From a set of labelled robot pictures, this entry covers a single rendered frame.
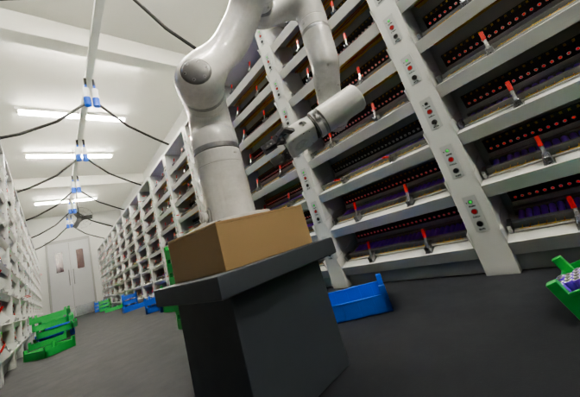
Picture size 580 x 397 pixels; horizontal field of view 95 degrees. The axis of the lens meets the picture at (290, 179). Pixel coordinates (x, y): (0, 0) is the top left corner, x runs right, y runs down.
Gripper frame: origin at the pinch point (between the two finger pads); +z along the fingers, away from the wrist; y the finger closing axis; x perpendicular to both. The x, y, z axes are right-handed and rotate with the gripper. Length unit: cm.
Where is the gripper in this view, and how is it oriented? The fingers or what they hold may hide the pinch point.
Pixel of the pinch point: (270, 156)
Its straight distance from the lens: 78.9
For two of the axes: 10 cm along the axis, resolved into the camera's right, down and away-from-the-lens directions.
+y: 2.2, 3.5, 9.1
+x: -5.2, -7.4, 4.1
